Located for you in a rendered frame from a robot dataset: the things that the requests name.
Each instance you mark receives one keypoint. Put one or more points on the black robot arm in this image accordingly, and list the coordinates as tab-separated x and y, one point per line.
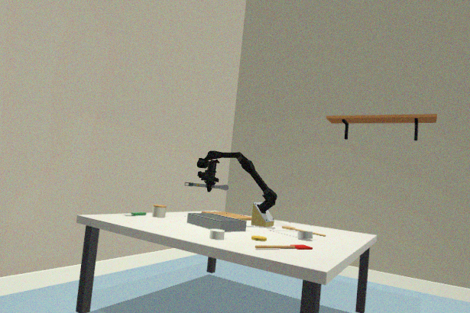
269	195

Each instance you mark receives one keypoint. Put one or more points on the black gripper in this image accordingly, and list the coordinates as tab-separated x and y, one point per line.
210	179

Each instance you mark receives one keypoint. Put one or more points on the grey cylinder with tan top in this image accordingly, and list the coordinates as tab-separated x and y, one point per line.
159	211

